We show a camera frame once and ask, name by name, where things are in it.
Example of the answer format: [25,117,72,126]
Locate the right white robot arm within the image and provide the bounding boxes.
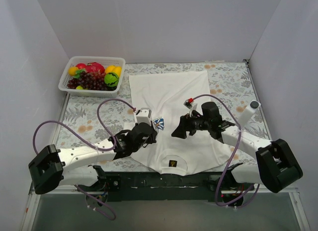
[171,98,303,193]

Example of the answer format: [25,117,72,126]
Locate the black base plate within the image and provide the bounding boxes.
[77,170,255,203]

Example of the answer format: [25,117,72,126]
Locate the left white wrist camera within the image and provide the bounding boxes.
[135,108,152,125]

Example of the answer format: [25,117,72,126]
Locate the orange toy fruit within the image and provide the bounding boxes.
[68,67,79,77]

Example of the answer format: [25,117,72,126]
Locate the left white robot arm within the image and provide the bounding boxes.
[28,122,158,195]

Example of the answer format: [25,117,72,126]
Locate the aluminium frame rail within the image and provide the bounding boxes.
[28,172,299,195]

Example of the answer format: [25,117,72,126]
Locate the white plastic basket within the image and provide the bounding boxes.
[58,56,125,98]

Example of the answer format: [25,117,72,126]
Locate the white cylindrical bottle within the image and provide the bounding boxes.
[238,100,261,128]

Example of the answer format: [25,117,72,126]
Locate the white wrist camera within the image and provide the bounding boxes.
[184,98,197,117]
[135,108,152,125]

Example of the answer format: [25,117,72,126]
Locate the pink dragon fruit toy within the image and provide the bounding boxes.
[85,62,105,74]

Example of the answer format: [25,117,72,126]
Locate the red toy apple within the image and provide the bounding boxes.
[76,63,86,70]

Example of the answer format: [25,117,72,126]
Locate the white t-shirt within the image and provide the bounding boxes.
[129,71,232,176]

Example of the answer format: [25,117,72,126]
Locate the yellow toy bell pepper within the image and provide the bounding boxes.
[105,65,122,77]

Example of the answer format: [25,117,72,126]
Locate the green toy watermelon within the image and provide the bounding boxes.
[104,72,119,87]

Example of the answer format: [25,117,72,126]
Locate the floral table mat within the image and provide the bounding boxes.
[49,62,279,172]

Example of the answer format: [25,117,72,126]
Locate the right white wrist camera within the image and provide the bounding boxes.
[184,98,197,117]

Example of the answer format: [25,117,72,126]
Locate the purple toy grapes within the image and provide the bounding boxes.
[67,72,108,91]

